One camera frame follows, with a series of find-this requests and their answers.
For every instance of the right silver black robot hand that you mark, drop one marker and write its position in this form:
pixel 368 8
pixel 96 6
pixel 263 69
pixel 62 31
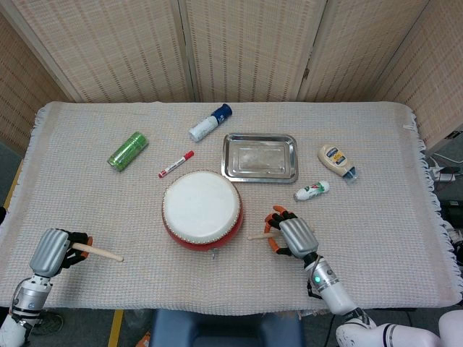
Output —
pixel 298 238

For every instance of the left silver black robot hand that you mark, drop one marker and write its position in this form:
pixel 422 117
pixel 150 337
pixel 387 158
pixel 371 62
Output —
pixel 48 253

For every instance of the wooden drumstick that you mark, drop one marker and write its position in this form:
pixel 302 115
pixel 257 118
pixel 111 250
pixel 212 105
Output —
pixel 105 254
pixel 258 236

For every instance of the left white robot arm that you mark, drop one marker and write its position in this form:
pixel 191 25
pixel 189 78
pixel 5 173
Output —
pixel 29 296

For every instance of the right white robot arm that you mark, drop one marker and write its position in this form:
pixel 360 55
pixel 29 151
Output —
pixel 332 289

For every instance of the stainless steel rectangular tray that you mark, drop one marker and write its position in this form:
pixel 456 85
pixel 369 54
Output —
pixel 258 159

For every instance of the small white green bottle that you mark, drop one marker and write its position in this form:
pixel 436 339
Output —
pixel 311 191

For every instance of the dark sneaker shoe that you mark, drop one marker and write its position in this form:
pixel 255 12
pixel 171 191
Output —
pixel 50 323

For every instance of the beige mayonnaise squeeze bottle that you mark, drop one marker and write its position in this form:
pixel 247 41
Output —
pixel 334 159

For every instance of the beige woven tablecloth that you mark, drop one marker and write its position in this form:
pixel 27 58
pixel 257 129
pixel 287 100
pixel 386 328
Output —
pixel 144 282

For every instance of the red drum white skin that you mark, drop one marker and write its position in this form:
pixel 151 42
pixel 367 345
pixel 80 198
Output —
pixel 200 206

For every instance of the blue padded seat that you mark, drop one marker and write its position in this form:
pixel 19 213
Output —
pixel 224 330

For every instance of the green drink can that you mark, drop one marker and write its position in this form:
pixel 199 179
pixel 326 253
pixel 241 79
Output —
pixel 128 152

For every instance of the small orange floor object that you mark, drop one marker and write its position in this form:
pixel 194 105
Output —
pixel 145 339

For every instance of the red white marker pen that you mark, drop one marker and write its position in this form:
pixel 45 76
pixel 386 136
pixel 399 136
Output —
pixel 175 164

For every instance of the white bottle blue cap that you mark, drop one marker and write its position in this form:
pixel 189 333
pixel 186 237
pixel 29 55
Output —
pixel 208 123

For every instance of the black box on floor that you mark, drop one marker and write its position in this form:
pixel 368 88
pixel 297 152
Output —
pixel 452 213

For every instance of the white power strip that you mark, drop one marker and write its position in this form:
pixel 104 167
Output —
pixel 446 177

